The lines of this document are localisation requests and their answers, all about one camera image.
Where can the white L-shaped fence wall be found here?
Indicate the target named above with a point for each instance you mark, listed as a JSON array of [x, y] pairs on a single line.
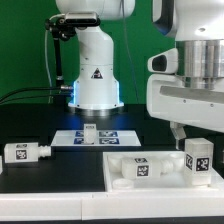
[[150, 203]]

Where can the black camera on stand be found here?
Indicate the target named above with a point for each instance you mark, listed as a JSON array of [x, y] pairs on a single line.
[[62, 27]]

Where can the white tag sheet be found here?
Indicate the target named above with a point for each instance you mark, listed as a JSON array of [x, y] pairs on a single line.
[[73, 138]]

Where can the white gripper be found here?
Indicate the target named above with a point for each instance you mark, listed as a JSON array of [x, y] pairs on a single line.
[[169, 100]]

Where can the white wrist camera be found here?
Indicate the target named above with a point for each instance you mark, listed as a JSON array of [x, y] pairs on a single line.
[[164, 63]]

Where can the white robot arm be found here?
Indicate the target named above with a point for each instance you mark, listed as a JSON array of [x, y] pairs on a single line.
[[187, 82]]

